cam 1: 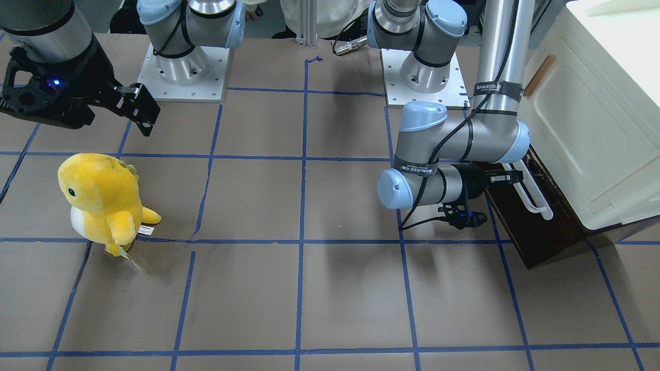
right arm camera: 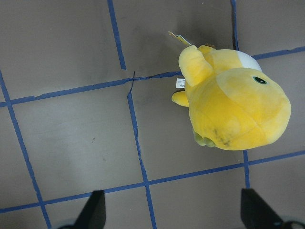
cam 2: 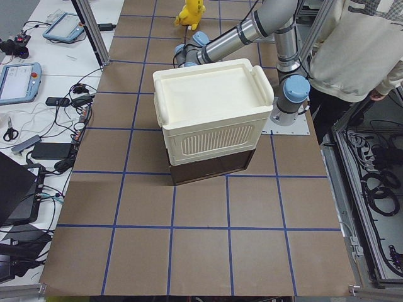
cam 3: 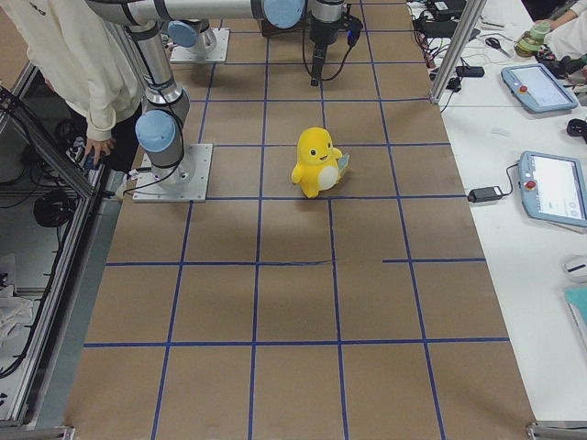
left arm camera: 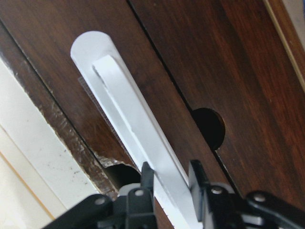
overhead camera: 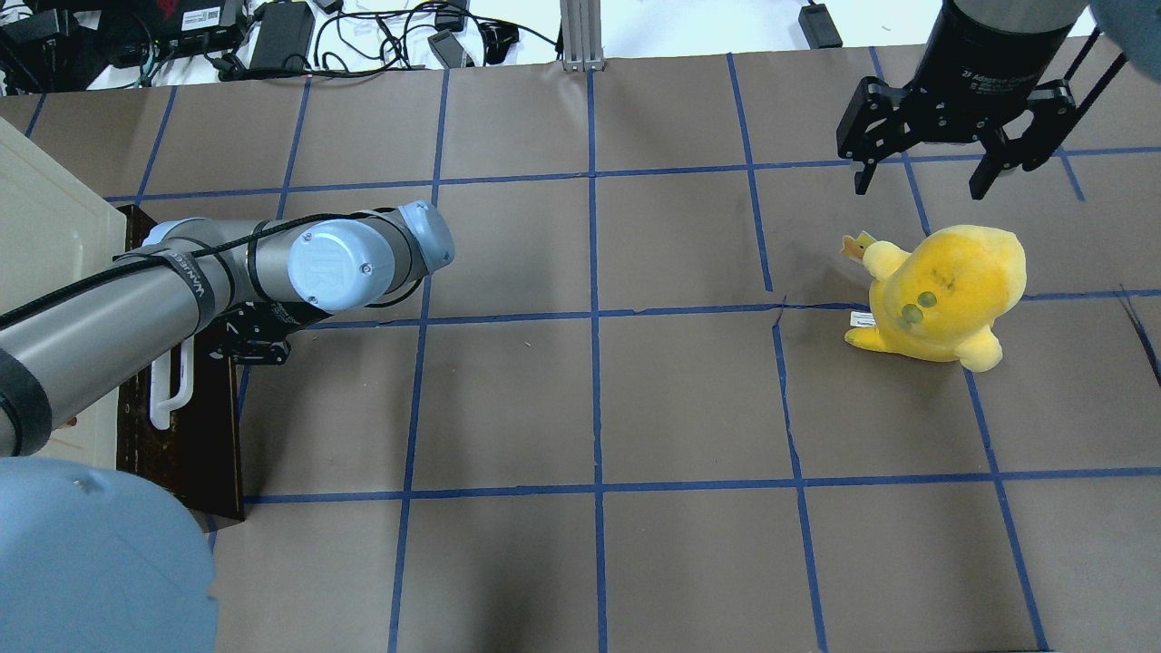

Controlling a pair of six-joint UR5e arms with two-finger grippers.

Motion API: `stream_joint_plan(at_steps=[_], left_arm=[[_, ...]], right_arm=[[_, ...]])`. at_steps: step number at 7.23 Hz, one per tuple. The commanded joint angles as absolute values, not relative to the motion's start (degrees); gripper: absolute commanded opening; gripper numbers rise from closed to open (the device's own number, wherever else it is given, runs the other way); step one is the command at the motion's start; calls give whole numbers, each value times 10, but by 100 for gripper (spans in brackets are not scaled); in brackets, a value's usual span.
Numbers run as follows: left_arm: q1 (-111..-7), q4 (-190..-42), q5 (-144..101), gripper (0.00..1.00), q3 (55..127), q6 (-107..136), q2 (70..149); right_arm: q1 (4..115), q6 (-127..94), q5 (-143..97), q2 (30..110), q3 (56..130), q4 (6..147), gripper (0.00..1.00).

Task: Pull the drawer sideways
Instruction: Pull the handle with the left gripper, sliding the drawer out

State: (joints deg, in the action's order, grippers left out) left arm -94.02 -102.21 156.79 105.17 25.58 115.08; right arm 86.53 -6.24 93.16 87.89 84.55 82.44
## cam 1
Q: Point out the silver robot arm near drawer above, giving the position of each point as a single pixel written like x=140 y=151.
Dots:
x=430 y=159

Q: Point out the person in cream jacket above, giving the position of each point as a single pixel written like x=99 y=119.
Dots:
x=334 y=18

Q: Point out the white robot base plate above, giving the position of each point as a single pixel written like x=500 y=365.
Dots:
x=197 y=77

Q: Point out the black gripper body near drawer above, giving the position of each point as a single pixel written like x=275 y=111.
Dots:
x=475 y=178

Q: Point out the wooden drawer with white handle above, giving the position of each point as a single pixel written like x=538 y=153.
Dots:
x=536 y=217

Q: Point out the small wooden stick handle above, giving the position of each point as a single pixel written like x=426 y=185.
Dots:
x=539 y=75

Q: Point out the silver robot arm near plush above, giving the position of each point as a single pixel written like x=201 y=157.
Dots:
x=56 y=31

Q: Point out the cream white cabinet box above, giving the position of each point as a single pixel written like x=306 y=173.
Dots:
x=593 y=116

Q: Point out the black gripper finger hooking drawer handle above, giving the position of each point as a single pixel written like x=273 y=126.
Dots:
x=504 y=177

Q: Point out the yellow plush dinosaur toy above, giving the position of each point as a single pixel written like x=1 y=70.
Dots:
x=103 y=193

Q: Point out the aluminium frame post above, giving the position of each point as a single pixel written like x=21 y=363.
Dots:
x=307 y=34

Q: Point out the second white robot base plate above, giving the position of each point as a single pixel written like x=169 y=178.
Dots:
x=423 y=82

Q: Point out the black plush-side gripper finger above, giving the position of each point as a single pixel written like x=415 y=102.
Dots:
x=136 y=103

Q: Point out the black gripper body near plush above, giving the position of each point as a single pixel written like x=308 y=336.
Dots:
x=95 y=73

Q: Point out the dark wooden cabinet base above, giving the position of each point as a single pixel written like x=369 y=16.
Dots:
x=597 y=239

